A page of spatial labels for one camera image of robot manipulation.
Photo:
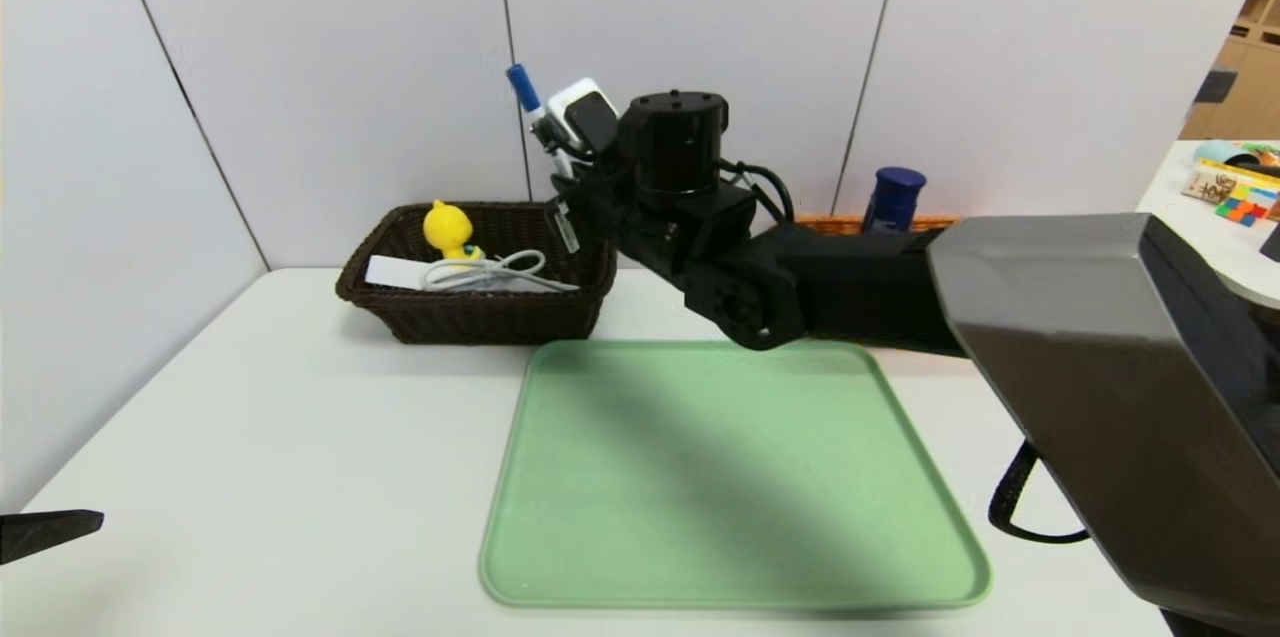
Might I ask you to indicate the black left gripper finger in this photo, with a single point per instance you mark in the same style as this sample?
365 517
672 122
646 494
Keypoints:
45 532

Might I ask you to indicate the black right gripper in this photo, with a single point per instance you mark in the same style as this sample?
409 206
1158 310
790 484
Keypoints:
566 223

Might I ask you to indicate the yellow duck toy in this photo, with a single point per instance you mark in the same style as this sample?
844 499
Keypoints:
447 229

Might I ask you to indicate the blue and white marker pen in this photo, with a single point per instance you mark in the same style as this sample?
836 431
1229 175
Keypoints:
524 89

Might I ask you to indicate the blue and white bottle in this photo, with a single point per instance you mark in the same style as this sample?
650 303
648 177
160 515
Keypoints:
893 199

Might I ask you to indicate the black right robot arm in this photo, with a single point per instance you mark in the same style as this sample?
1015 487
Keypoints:
1100 367

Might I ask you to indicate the dark brown wicker basket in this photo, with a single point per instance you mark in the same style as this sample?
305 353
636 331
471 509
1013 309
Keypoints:
480 317

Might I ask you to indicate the orange wicker basket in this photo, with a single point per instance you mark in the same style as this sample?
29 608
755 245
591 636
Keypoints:
840 224

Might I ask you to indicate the light green plastic tray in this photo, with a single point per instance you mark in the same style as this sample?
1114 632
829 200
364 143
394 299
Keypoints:
700 477

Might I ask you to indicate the white side table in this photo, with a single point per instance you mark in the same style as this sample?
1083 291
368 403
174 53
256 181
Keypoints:
1200 217

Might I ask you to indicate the yellow printed cardboard box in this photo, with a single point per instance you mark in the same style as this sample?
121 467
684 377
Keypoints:
1208 183

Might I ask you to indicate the colourful puzzle cube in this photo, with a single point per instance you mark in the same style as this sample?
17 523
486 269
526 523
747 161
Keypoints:
1243 209

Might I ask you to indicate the wooden shelf unit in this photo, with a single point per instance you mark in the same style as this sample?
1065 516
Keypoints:
1250 97

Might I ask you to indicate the small black box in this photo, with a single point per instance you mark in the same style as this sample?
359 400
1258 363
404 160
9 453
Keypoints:
1273 243

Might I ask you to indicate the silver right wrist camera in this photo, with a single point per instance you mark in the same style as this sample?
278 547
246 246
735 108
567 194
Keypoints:
580 115

